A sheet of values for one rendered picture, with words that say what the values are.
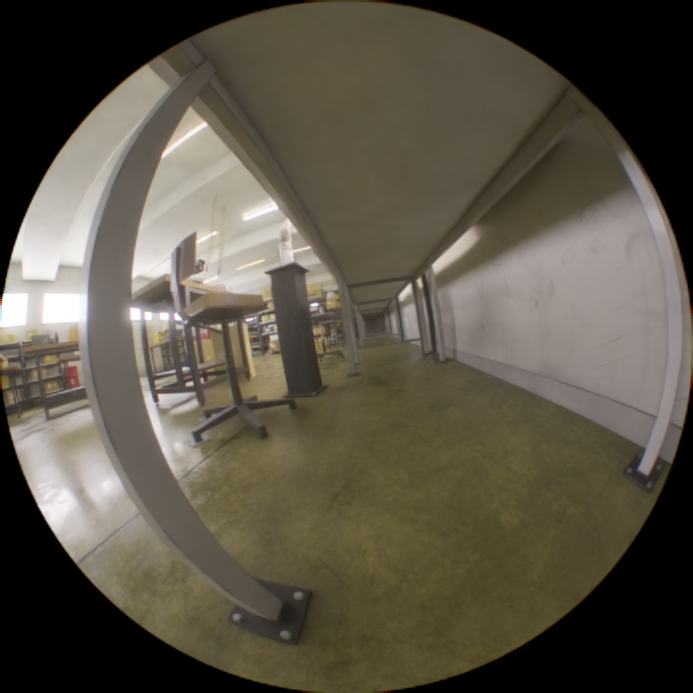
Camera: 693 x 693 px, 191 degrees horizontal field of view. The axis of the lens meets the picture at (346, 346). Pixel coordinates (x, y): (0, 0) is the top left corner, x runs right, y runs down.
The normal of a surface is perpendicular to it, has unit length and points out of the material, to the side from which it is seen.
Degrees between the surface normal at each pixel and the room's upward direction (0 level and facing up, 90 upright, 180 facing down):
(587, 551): 0
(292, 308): 90
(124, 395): 90
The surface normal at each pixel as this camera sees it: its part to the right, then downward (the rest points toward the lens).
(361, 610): -0.15, -0.99
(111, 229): 0.98, -0.14
